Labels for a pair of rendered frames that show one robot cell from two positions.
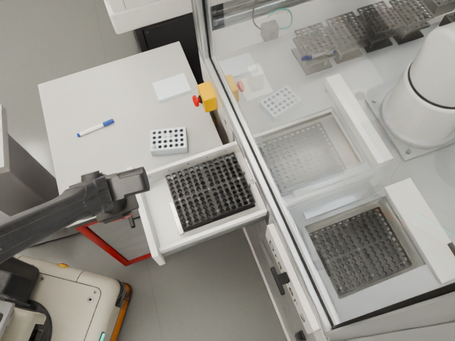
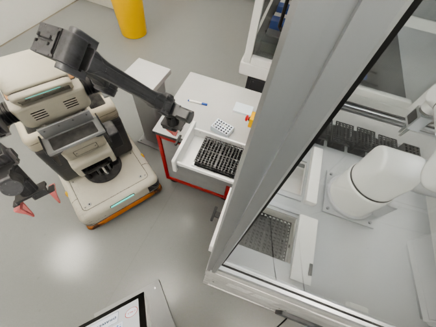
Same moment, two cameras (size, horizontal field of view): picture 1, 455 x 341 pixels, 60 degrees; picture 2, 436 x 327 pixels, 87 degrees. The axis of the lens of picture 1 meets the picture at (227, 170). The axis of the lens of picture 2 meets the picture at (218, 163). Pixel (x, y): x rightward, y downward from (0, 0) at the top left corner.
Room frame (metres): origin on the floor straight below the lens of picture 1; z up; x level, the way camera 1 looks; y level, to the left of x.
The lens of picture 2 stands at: (-0.14, -0.24, 1.92)
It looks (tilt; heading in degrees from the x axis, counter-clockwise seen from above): 59 degrees down; 27
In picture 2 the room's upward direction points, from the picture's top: 9 degrees clockwise
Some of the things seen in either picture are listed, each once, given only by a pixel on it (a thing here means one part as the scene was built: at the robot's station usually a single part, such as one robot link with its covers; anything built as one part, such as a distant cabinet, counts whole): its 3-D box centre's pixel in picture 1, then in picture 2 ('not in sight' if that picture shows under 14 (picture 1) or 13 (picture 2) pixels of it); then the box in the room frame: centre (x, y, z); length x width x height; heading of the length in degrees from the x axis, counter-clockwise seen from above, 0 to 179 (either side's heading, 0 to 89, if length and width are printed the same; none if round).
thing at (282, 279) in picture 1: (282, 279); (216, 214); (0.18, -0.11, 0.91); 0.07 x 0.04 x 0.01; 15
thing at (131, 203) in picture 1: (112, 199); (172, 119); (0.36, 0.28, 1.11); 0.10 x 0.07 x 0.07; 106
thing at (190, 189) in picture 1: (210, 192); (218, 157); (0.45, 0.06, 0.87); 0.22 x 0.18 x 0.06; 105
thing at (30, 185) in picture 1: (18, 185); (152, 110); (0.78, 0.94, 0.38); 0.30 x 0.30 x 0.76; 11
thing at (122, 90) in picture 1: (151, 168); (209, 143); (0.80, 0.34, 0.38); 0.62 x 0.58 x 0.76; 15
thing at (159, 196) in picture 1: (212, 192); (220, 158); (0.46, 0.05, 0.86); 0.40 x 0.26 x 0.06; 105
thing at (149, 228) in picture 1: (145, 214); (184, 145); (0.40, 0.25, 0.87); 0.29 x 0.02 x 0.11; 15
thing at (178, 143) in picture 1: (168, 141); (222, 128); (0.70, 0.19, 0.78); 0.12 x 0.08 x 0.04; 90
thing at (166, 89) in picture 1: (171, 87); (242, 109); (0.94, 0.18, 0.77); 0.13 x 0.09 x 0.02; 106
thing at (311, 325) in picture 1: (290, 277); (221, 218); (0.18, -0.14, 0.87); 0.29 x 0.02 x 0.11; 15
